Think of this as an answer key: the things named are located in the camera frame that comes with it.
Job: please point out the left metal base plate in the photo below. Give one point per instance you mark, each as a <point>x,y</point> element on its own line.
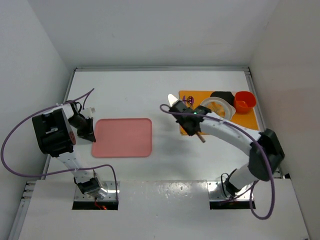
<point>109,194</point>

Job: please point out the pink plastic tray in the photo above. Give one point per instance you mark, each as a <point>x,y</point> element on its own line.
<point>122,138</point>

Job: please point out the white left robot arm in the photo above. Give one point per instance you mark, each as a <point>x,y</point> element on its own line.
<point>56,131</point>

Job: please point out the golden bread roll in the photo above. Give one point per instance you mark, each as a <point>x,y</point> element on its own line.
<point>216,108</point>

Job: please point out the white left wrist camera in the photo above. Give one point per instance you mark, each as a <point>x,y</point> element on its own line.
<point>88,113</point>

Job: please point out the orange cloth placemat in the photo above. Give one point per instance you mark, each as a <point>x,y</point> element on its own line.
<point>247,120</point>

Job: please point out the orange plastic cup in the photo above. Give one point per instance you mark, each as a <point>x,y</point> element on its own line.
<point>244,102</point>

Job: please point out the aluminium table frame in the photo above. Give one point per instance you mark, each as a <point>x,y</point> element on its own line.
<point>163,196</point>

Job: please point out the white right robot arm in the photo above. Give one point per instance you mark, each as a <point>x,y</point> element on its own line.
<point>262,147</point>

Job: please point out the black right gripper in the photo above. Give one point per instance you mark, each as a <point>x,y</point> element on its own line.
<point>188,124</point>

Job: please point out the iridescent spoon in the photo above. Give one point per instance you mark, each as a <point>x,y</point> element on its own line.
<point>190,100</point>

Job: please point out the black coaster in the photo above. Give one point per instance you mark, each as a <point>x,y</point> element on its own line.
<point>225,95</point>

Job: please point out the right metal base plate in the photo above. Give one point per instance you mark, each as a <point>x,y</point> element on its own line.
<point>216,193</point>

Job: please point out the white plate with handles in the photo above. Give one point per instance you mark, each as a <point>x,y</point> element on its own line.
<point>229,109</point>

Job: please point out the metal base plate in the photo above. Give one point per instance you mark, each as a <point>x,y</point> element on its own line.
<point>216,193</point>
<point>109,194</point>

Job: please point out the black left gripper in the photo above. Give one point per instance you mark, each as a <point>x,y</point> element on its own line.
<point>85,128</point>

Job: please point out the steel cake server wooden handle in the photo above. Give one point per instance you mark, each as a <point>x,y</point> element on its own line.
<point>178,108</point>

